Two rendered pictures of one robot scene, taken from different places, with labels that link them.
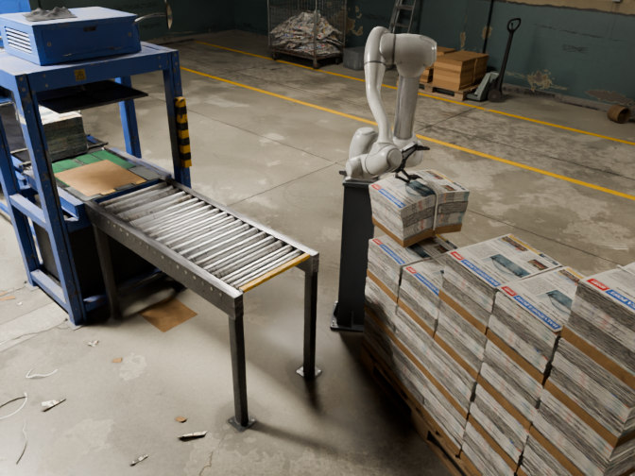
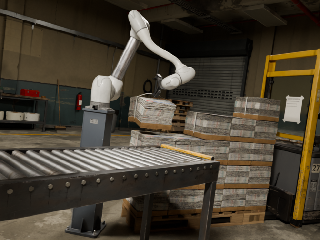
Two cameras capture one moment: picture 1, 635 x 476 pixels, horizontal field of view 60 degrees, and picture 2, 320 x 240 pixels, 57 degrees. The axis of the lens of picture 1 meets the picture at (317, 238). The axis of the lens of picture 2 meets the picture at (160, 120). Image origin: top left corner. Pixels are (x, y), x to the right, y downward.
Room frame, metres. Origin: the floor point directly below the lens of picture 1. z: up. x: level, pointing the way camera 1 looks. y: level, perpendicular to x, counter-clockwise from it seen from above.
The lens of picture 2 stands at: (2.27, 2.12, 1.10)
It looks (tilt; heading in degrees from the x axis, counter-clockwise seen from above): 3 degrees down; 272
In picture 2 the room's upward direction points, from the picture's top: 7 degrees clockwise
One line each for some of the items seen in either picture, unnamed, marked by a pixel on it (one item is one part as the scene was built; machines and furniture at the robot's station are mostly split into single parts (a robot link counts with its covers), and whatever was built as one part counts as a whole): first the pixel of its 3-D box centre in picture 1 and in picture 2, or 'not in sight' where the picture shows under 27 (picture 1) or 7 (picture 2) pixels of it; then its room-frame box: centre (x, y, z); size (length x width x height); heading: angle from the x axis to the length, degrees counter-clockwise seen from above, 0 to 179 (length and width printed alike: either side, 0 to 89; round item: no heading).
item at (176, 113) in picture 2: not in sight; (168, 119); (2.33, -7.52, 0.65); 1.33 x 0.94 x 1.30; 52
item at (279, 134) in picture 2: not in sight; (285, 135); (0.96, -1.25, 0.92); 0.57 x 0.01 x 0.05; 117
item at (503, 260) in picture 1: (503, 259); (209, 114); (1.90, -0.75, 1.06); 0.37 x 0.29 x 0.01; 119
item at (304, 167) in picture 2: not in sight; (308, 135); (0.84, -0.94, 0.97); 0.09 x 0.09 x 1.75; 27
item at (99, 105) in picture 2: (358, 171); (99, 105); (2.86, -0.22, 1.03); 0.22 x 0.18 x 0.06; 84
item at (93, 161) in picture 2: (185, 225); (88, 162); (2.64, 0.72, 0.77); 0.47 x 0.05 x 0.05; 138
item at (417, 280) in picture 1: (459, 359); (188, 178); (2.02, -0.70, 0.42); 1.17 x 0.39 x 0.83; 27
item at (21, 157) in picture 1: (25, 137); not in sight; (4.03, 2.27, 0.75); 1.53 x 0.64 x 0.10; 48
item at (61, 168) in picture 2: (164, 213); (50, 165); (2.77, 0.87, 0.77); 0.47 x 0.05 x 0.05; 138
